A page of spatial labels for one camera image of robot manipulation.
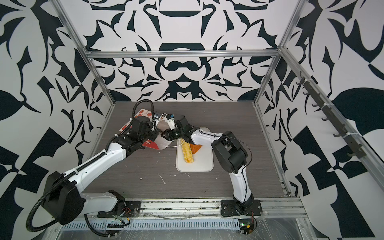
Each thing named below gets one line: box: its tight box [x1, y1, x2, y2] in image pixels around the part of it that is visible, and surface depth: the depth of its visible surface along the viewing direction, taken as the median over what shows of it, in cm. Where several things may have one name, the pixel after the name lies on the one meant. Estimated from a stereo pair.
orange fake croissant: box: [189, 143, 203, 154], surface depth 94 cm
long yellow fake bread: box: [180, 138, 194, 164], surface depth 91 cm
